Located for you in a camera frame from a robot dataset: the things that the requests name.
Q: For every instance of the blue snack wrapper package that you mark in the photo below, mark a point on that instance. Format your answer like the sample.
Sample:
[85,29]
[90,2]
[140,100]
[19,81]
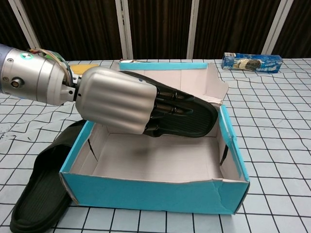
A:
[252,63]

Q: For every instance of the yellow sponge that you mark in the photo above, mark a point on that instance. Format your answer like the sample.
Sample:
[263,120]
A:
[83,68]

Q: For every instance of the black slipper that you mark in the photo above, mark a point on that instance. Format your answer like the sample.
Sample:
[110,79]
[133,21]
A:
[36,206]
[201,121]

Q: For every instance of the red silver snack packet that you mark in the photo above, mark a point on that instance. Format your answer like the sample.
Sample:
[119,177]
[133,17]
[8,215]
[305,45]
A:
[131,61]

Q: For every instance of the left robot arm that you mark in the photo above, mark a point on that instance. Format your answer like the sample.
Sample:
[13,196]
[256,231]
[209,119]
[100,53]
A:
[29,75]

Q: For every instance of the checked tablecloth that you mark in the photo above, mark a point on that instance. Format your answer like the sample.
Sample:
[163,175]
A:
[272,121]

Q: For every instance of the light blue shoe box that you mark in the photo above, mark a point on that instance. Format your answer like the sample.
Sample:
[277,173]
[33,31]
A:
[145,194]

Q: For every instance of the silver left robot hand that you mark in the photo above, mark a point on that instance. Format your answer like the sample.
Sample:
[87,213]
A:
[114,99]

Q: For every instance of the black folding screen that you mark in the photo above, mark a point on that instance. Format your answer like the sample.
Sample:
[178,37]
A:
[73,24]

